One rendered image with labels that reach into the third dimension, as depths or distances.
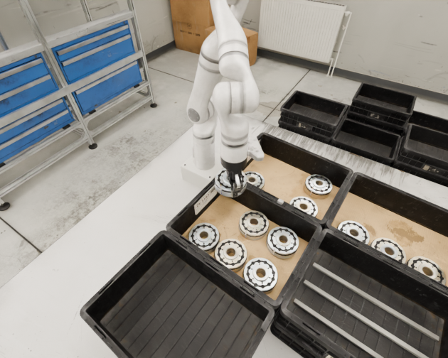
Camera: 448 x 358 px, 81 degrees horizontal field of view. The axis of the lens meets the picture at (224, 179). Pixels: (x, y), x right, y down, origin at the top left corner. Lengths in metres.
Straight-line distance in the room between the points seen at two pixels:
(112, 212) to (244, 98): 0.84
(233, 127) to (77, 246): 0.81
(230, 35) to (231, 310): 0.71
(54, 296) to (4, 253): 1.23
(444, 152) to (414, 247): 1.21
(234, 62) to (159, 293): 0.66
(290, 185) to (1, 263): 1.90
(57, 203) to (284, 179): 1.81
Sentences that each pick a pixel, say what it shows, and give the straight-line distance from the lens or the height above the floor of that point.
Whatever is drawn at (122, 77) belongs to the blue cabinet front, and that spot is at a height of 0.45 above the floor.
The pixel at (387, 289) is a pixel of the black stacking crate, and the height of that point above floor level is 0.83.
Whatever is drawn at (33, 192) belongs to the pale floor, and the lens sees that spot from 2.60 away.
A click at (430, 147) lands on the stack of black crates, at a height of 0.49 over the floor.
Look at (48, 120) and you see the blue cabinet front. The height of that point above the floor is 0.44.
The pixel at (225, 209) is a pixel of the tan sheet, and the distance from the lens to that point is 0.99.
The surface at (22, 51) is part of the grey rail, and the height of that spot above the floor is 0.93.
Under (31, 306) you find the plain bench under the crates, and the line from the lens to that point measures 1.16.
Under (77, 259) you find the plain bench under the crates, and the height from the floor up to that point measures 0.70.
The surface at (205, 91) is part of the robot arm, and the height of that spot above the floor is 1.18.
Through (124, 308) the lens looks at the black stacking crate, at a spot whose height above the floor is 0.83.
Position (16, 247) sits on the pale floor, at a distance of 2.32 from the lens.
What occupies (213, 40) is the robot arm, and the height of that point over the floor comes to 1.34.
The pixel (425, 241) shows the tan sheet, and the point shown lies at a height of 0.83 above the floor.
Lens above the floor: 1.63
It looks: 48 degrees down
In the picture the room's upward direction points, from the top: straight up
